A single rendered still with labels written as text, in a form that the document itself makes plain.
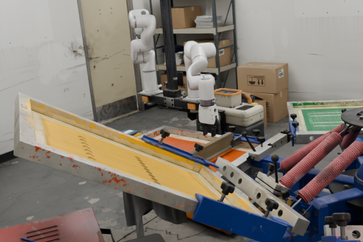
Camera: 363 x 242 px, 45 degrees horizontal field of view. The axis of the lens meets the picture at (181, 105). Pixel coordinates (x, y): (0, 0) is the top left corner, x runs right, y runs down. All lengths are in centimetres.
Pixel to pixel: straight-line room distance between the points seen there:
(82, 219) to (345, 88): 484
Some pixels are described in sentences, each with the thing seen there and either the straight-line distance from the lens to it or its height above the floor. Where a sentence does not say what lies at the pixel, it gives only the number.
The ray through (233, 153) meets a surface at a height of 96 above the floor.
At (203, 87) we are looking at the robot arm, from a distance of 222.
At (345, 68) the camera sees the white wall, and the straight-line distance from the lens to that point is 601.
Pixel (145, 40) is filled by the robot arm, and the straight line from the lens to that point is 307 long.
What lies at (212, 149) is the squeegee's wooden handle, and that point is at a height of 102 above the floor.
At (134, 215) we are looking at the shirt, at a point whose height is 61.
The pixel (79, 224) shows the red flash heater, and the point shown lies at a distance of 161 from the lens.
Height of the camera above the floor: 185
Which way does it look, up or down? 15 degrees down
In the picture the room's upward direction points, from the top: 5 degrees counter-clockwise
